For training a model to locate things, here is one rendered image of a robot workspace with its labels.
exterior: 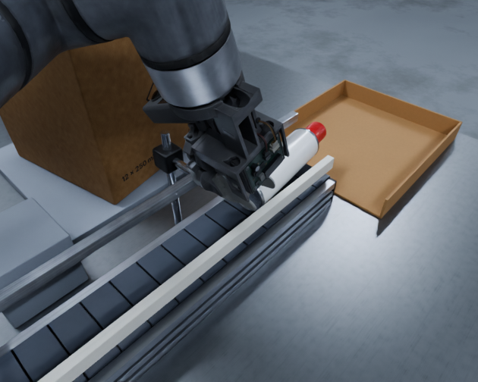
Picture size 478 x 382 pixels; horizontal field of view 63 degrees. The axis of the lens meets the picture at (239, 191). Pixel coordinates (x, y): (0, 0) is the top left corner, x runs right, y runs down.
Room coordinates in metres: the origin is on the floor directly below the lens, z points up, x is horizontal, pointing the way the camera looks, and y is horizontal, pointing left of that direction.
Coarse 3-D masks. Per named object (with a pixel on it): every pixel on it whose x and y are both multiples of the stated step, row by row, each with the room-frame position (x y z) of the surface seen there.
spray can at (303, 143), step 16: (304, 128) 0.52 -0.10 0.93; (320, 128) 0.54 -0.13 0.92; (288, 144) 0.47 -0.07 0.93; (304, 144) 0.48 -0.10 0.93; (288, 160) 0.44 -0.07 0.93; (304, 160) 0.46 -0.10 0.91; (272, 176) 0.41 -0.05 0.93; (288, 176) 0.43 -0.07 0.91; (256, 192) 0.38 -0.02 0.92; (272, 192) 0.39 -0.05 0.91; (256, 208) 0.38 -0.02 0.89
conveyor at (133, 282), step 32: (192, 224) 0.36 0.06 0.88; (224, 224) 0.36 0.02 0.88; (160, 256) 0.30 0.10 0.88; (192, 256) 0.30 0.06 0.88; (128, 288) 0.26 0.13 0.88; (192, 288) 0.26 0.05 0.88; (64, 320) 0.22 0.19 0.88; (96, 320) 0.22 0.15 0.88; (160, 320) 0.23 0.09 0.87; (32, 352) 0.18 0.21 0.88; (64, 352) 0.18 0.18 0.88
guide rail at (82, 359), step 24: (312, 168) 0.44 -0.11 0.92; (288, 192) 0.39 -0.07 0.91; (264, 216) 0.35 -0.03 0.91; (240, 240) 0.31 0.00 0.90; (192, 264) 0.27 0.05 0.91; (168, 288) 0.23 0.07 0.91; (144, 312) 0.21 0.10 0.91; (96, 336) 0.18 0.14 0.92; (120, 336) 0.19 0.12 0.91; (72, 360) 0.16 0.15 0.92; (96, 360) 0.17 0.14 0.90
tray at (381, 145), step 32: (320, 96) 0.74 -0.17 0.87; (352, 96) 0.79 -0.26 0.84; (384, 96) 0.74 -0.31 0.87; (288, 128) 0.66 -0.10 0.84; (352, 128) 0.67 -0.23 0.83; (384, 128) 0.67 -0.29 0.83; (416, 128) 0.67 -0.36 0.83; (448, 128) 0.64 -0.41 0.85; (320, 160) 0.56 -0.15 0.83; (352, 160) 0.56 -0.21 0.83; (384, 160) 0.56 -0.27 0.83; (416, 160) 0.56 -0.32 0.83; (352, 192) 0.48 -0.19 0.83; (384, 192) 0.48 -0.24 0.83
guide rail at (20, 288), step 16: (160, 192) 0.33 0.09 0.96; (176, 192) 0.34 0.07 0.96; (144, 208) 0.31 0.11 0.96; (160, 208) 0.32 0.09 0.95; (112, 224) 0.28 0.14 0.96; (128, 224) 0.29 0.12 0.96; (96, 240) 0.26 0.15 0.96; (64, 256) 0.24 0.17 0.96; (80, 256) 0.25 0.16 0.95; (32, 272) 0.22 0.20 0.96; (48, 272) 0.22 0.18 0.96; (16, 288) 0.20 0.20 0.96; (32, 288) 0.21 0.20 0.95; (0, 304) 0.19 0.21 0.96
